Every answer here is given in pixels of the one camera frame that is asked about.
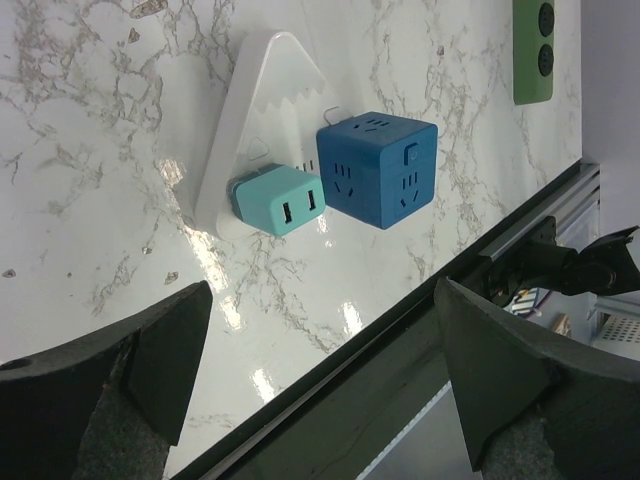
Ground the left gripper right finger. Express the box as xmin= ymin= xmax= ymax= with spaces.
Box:
xmin=435 ymin=279 xmax=639 ymax=479

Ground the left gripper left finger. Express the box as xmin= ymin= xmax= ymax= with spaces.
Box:
xmin=1 ymin=281 xmax=212 ymax=479

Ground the teal usb charger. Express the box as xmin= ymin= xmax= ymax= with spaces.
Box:
xmin=229 ymin=163 xmax=326 ymax=237

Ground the blue cube socket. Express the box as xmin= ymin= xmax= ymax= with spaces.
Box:
xmin=316 ymin=111 xmax=438 ymax=230

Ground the white triangular power strip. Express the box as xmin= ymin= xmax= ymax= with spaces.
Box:
xmin=195 ymin=30 xmax=351 ymax=241

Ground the green power strip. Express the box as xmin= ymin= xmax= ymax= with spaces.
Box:
xmin=512 ymin=0 xmax=556 ymax=105

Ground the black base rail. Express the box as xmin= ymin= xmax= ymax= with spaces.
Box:
xmin=176 ymin=160 xmax=600 ymax=479

